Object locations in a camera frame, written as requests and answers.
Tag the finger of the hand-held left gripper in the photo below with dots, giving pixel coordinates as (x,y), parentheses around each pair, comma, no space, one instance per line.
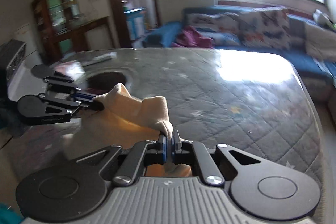
(84,95)
(89,106)

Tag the blue cabinet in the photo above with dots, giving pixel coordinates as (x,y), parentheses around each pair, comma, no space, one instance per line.
(135,23)

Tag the large butterfly print pillow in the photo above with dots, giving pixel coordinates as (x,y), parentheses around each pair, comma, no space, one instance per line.
(265,27)

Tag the small grey flat object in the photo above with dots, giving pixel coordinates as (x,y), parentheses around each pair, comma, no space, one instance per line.
(101,58)

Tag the long butterfly print pillow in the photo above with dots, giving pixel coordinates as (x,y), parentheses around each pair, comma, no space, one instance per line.
(215,22)

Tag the panda plush toy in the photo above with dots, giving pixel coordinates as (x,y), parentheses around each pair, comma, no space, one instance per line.
(321,16)

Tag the pink cloth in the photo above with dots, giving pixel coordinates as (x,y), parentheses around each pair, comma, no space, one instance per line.
(194,39)

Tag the cream cloth garment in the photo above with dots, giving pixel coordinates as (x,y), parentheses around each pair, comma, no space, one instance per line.
(131,111)

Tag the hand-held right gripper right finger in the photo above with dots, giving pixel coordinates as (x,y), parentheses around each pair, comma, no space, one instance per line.
(172,148)

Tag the wooden shelf cabinet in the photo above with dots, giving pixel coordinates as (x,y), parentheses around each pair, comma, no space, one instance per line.
(76,32)

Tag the plain grey pillow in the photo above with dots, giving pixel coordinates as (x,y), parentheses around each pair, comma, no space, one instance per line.
(320,40)

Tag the blue corner sofa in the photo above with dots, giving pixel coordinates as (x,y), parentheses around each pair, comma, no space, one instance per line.
(299,61)

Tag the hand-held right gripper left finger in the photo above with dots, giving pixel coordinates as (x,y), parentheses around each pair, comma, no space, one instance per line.
(164,148)

